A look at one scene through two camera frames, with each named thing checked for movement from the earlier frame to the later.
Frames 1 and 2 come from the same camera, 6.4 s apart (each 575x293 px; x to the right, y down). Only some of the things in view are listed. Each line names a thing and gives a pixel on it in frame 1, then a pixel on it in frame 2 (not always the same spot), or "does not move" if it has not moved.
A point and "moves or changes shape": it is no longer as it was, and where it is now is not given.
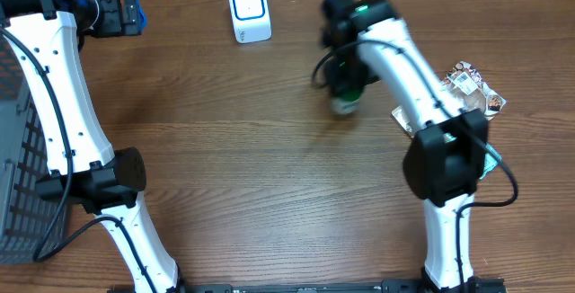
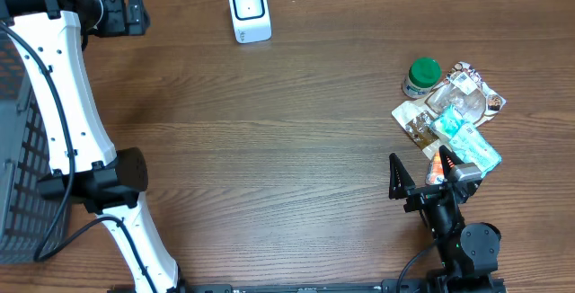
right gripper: x=343 y=80 → x=402 y=187
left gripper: x=119 y=24 does not move
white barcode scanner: x=250 y=10 does not move
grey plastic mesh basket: x=28 y=225 does not move
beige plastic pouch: x=464 y=83 does not move
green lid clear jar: x=348 y=102 moves or changes shape
